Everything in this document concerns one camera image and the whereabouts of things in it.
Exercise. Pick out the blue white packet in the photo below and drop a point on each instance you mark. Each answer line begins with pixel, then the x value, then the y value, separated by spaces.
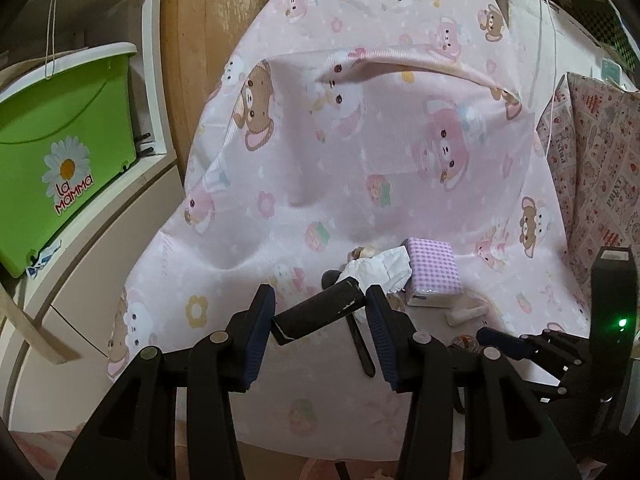
pixel 45 260

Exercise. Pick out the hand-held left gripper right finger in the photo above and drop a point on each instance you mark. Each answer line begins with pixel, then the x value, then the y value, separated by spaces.
pixel 382 340

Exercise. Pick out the pink cartoon printed cloth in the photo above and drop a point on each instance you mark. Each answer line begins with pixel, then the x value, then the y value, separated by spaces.
pixel 350 160

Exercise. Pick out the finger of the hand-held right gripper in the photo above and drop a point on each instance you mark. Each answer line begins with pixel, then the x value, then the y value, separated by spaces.
pixel 500 342
pixel 552 389

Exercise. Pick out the purple checked tissue packet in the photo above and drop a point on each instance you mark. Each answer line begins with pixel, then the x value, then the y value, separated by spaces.
pixel 434 272

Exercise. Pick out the shiny candy wrapper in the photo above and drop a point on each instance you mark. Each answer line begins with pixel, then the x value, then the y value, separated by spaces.
pixel 462 344

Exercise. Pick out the pink patterned cushion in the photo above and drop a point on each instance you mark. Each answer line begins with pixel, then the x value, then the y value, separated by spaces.
pixel 600 160

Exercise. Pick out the white tissue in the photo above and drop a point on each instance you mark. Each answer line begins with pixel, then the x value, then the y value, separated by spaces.
pixel 380 270

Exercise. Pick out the green storage bin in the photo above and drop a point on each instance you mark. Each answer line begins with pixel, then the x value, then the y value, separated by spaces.
pixel 65 125

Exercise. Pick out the pink cartoon floor mat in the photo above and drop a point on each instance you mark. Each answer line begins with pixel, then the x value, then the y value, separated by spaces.
pixel 40 455

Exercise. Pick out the black green checked cloth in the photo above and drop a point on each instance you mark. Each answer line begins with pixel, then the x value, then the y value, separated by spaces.
pixel 625 35

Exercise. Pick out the black cylinder tube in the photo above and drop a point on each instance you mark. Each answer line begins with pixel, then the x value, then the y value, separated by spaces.
pixel 320 310

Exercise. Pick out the gold brown candy wrapper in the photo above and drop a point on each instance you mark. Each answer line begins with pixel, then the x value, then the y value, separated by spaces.
pixel 361 253

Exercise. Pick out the black stick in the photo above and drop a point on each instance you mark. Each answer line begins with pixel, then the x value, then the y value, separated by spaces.
pixel 362 355

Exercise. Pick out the wooden stick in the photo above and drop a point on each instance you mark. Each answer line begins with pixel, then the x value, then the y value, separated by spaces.
pixel 40 341

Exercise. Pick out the white shelf unit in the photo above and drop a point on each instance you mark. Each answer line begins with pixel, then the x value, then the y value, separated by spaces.
pixel 125 240

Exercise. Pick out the small white tube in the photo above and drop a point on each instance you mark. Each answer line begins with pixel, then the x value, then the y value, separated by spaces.
pixel 465 313

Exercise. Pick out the white covered mattress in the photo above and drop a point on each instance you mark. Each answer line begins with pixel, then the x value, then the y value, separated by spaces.
pixel 530 35

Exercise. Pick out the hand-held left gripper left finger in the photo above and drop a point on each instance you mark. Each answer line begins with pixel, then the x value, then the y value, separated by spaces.
pixel 257 340

